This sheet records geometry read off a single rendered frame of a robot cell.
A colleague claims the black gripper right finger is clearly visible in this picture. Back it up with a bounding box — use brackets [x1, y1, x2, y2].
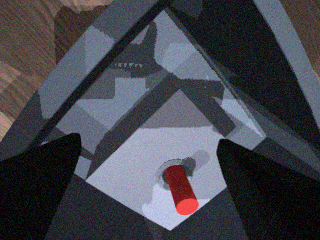
[216, 139, 320, 240]

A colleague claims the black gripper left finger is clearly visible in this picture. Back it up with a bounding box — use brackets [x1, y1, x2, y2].
[0, 133, 81, 240]

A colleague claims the red peg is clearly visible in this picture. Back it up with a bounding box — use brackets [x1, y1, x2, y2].
[165, 165, 199, 216]

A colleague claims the dark grey open box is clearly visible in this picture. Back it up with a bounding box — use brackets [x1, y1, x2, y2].
[0, 0, 320, 240]

